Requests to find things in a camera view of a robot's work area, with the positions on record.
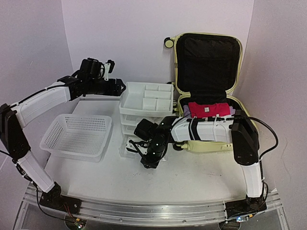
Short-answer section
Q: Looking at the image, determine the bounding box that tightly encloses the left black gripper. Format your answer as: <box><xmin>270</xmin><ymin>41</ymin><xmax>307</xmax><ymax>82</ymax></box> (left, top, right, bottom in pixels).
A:
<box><xmin>88</xmin><ymin>79</ymin><xmax>126</xmax><ymax>96</ymax></box>

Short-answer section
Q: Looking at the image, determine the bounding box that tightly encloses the clear plastic drawer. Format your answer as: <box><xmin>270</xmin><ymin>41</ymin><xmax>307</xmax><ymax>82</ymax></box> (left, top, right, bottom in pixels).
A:
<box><xmin>119</xmin><ymin>135</ymin><xmax>168</xmax><ymax>161</ymax></box>

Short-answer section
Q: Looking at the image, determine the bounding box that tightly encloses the white plastic drawer organizer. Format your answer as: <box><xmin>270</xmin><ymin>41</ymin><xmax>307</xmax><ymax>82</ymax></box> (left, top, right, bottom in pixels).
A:
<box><xmin>119</xmin><ymin>81</ymin><xmax>176</xmax><ymax>144</ymax></box>

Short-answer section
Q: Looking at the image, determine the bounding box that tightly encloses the white perforated plastic basket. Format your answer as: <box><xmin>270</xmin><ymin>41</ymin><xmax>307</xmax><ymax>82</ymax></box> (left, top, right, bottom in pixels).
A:
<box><xmin>40</xmin><ymin>114</ymin><xmax>112</xmax><ymax>162</ymax></box>

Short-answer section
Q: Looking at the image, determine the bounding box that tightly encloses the purple cloth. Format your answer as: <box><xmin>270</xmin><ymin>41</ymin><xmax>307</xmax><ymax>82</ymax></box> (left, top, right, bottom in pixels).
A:
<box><xmin>183</xmin><ymin>105</ymin><xmax>236</xmax><ymax>117</ymax></box>

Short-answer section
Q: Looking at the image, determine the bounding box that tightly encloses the red cloth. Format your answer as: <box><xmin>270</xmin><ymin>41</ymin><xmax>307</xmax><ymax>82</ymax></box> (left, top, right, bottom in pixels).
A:
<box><xmin>188</xmin><ymin>102</ymin><xmax>231</xmax><ymax>118</ymax></box>

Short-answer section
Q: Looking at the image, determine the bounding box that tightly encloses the pale yellow hard suitcase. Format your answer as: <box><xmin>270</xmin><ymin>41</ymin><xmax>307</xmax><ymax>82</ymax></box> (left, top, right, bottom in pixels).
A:
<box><xmin>164</xmin><ymin>33</ymin><xmax>249</xmax><ymax>152</ymax></box>

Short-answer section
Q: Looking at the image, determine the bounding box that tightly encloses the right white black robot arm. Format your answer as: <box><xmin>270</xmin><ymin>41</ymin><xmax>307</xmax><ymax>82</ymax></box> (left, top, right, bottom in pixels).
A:
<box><xmin>129</xmin><ymin>110</ymin><xmax>266</xmax><ymax>222</ymax></box>

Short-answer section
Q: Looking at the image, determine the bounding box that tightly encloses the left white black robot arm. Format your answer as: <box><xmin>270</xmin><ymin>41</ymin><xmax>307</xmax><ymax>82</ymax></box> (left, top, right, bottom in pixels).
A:
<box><xmin>0</xmin><ymin>58</ymin><xmax>126</xmax><ymax>213</ymax></box>

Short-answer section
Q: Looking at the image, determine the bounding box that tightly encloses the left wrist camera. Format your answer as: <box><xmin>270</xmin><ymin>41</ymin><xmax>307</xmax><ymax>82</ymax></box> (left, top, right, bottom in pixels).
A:
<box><xmin>103</xmin><ymin>59</ymin><xmax>115</xmax><ymax>81</ymax></box>

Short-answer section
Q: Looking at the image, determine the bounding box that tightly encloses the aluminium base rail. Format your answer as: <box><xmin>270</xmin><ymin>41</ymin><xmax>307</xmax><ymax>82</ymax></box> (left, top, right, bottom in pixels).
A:
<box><xmin>21</xmin><ymin>181</ymin><xmax>283</xmax><ymax>225</ymax></box>

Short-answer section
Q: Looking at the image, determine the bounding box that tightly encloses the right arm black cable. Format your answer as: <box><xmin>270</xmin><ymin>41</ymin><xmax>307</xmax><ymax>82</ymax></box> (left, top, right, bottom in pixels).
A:
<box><xmin>232</xmin><ymin>115</ymin><xmax>280</xmax><ymax>204</ymax></box>

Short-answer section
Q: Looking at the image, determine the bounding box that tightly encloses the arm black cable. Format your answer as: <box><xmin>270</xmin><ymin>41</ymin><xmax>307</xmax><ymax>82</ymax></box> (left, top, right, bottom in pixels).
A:
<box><xmin>232</xmin><ymin>115</ymin><xmax>280</xmax><ymax>204</ymax></box>
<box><xmin>0</xmin><ymin>148</ymin><xmax>72</xmax><ymax>218</ymax></box>

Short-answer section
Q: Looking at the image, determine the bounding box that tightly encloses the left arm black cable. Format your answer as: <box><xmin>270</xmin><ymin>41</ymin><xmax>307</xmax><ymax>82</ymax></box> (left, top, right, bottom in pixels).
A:
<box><xmin>0</xmin><ymin>148</ymin><xmax>72</xmax><ymax>218</ymax></box>

